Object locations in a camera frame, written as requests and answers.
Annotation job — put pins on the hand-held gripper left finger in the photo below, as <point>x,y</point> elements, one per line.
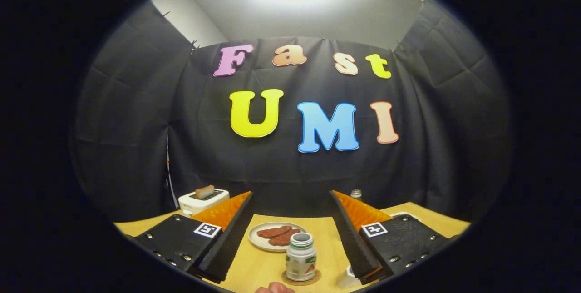
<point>227,238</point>

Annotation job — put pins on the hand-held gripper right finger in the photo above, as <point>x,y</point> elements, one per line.
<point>352,238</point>

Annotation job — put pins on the white juice bottle green label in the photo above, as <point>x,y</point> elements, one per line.
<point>300,261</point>

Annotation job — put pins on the round cork coaster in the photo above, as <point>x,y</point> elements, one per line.
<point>286,278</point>

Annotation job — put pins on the clear plastic water bottle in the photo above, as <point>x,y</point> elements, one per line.
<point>356,194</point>

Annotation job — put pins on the round beige plate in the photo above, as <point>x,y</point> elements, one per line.
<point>256,240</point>

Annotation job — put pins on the red meat slice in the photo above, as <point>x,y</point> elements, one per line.
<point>272,232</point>
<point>283,239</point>

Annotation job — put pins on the cream toaster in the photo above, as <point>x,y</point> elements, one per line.
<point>195,204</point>

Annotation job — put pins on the wooden table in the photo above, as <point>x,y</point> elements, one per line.
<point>268,265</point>

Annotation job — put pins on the toast slice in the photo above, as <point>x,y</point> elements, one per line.
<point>205,191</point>

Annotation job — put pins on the white divided tray with beans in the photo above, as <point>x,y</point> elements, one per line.
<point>408,214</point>

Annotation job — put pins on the black backdrop cloth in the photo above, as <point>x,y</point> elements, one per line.
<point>136,125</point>

